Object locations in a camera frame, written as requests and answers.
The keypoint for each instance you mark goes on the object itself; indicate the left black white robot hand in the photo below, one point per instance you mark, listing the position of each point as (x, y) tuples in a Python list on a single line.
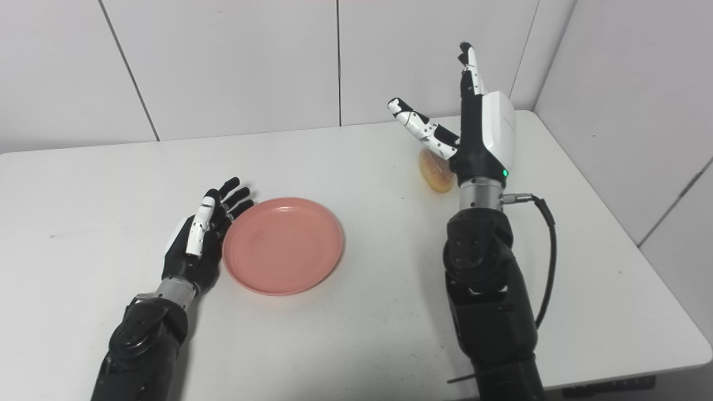
[(186, 264)]

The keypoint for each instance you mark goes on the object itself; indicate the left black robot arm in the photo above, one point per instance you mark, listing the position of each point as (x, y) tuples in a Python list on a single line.
[(142, 345)]

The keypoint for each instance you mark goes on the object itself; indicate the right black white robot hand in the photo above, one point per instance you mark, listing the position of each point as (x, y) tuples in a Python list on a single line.
[(479, 156)]

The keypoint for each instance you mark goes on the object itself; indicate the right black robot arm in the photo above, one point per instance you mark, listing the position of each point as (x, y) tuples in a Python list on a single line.
[(484, 312)]

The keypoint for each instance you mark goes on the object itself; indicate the pink round plate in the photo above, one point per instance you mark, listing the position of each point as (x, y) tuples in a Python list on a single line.
[(284, 245)]

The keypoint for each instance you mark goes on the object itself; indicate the oval bread roll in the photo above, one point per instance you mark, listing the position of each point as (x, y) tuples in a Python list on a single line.
[(437, 175)]

